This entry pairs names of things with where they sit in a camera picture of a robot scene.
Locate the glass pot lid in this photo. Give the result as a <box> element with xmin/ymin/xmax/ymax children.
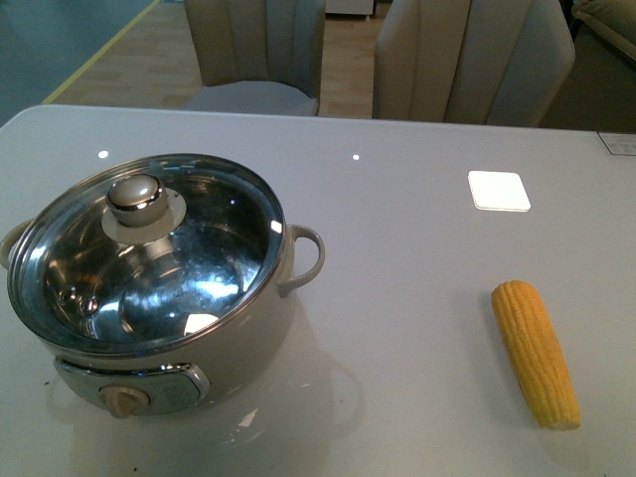
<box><xmin>7</xmin><ymin>154</ymin><xmax>285</xmax><ymax>356</ymax></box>

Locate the yellow corn cob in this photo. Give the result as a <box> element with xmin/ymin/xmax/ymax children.
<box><xmin>491</xmin><ymin>280</ymin><xmax>581</xmax><ymax>430</ymax></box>

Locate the cream electric cooking pot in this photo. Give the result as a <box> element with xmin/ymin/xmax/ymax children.
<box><xmin>1</xmin><ymin>174</ymin><xmax>326</xmax><ymax>418</ymax></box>

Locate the left beige upholstered chair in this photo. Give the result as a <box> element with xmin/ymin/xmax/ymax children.
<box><xmin>184</xmin><ymin>0</ymin><xmax>326</xmax><ymax>116</ymax></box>

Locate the beige upholstered chair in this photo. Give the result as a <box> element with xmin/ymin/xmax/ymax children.
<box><xmin>372</xmin><ymin>0</ymin><xmax>575</xmax><ymax>127</ymax></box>
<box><xmin>184</xmin><ymin>0</ymin><xmax>326</xmax><ymax>116</ymax></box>

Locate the right beige upholstered chair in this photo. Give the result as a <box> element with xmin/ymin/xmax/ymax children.
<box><xmin>372</xmin><ymin>0</ymin><xmax>575</xmax><ymax>127</ymax></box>

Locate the grey label sticker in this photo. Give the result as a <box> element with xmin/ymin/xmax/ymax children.
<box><xmin>597</xmin><ymin>132</ymin><xmax>636</xmax><ymax>157</ymax></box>

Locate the beige sofa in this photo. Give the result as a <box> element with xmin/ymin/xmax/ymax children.
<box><xmin>572</xmin><ymin>0</ymin><xmax>635</xmax><ymax>56</ymax></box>

